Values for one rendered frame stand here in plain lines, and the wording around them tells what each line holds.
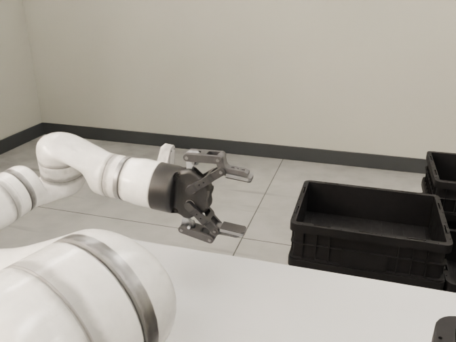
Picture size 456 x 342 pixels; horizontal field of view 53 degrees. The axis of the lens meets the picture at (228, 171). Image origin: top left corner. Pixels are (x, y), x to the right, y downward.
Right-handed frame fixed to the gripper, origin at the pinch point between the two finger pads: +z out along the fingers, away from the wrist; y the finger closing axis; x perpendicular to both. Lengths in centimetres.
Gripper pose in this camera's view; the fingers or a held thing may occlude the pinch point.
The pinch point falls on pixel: (245, 204)
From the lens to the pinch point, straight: 69.0
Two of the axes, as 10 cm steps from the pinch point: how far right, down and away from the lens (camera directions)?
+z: 9.6, 2.0, -2.0
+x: 2.6, -3.7, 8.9
